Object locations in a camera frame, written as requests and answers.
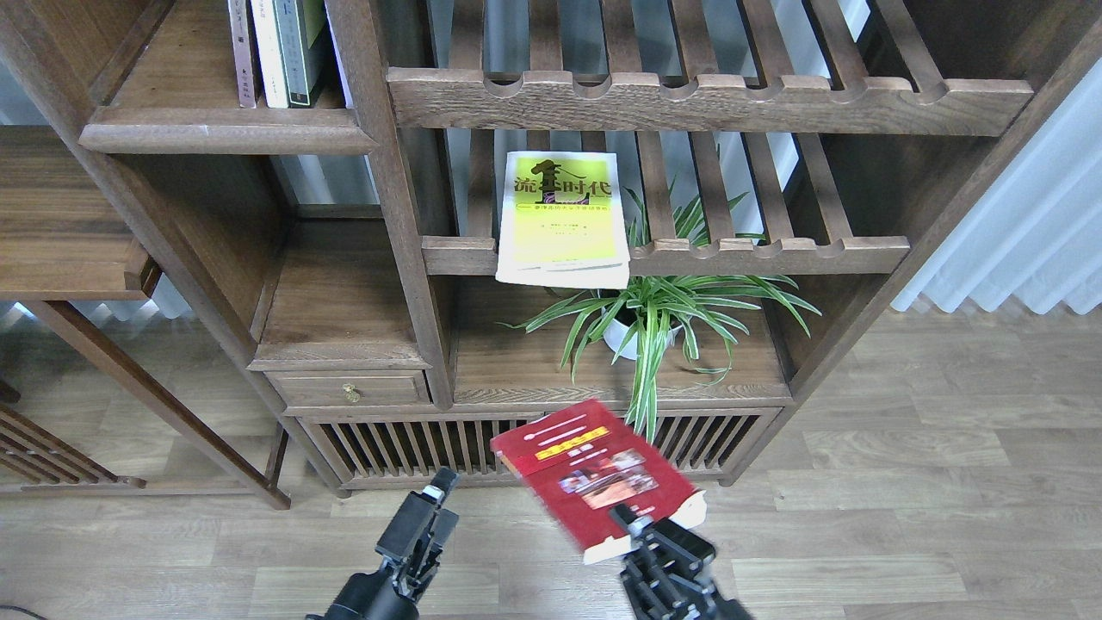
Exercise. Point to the maroon book white characters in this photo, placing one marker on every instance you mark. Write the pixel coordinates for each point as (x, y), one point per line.
(245, 62)

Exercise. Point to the wooden side table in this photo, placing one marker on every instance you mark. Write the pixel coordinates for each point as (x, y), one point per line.
(63, 242)

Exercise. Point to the red book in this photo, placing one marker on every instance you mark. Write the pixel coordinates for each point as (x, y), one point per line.
(584, 460)

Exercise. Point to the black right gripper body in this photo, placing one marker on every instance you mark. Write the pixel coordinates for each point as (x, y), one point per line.
(667, 574)

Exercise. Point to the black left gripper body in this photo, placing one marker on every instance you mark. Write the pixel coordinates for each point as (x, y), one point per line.
(389, 593)

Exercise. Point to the white upright book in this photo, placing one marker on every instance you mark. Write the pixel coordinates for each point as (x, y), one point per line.
(265, 25)

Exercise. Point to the white plant pot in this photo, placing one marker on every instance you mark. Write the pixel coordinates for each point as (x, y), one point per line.
(616, 333)

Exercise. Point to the white curtain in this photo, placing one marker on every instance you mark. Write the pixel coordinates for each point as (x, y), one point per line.
(1036, 234)

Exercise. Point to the yellow green book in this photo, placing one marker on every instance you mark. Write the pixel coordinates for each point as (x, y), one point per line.
(562, 222)

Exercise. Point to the grey green upright book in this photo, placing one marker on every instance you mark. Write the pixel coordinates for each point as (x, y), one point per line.
(303, 32)

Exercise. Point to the wooden slatted rack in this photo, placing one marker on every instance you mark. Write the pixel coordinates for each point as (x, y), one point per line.
(49, 465)

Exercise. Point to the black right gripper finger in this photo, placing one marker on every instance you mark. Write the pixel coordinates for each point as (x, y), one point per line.
(628, 518)

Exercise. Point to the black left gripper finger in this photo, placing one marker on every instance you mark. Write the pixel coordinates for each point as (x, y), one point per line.
(411, 544)

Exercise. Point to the green spider plant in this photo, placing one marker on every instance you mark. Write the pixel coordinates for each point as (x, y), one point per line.
(670, 302)

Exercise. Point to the left slatted cabinet door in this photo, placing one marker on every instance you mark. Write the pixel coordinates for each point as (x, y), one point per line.
(372, 452)

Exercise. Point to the small wooden drawer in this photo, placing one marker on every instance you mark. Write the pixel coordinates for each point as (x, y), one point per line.
(363, 387)

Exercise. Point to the slatted cabinet door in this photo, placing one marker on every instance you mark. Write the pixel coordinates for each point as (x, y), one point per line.
(372, 452)
(710, 444)

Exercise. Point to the right slatted cabinet door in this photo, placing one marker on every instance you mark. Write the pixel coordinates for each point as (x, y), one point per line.
(710, 444)

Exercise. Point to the dark wooden bookshelf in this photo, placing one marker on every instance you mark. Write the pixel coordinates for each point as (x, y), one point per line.
(361, 233)

